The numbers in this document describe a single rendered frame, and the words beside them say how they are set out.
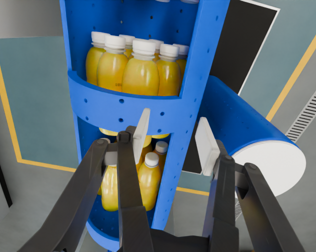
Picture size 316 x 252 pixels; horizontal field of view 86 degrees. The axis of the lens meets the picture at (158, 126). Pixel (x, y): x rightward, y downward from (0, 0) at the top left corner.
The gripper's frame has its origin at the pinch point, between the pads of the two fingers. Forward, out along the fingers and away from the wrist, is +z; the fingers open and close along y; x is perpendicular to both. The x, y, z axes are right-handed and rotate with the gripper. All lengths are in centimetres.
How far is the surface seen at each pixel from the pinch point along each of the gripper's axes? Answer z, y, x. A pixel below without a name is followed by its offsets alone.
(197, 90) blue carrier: 13.2, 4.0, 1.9
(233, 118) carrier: 47, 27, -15
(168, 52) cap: 18.9, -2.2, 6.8
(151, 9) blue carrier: 34.7, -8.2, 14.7
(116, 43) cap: 17.1, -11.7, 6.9
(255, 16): 118, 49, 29
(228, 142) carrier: 35.3, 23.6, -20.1
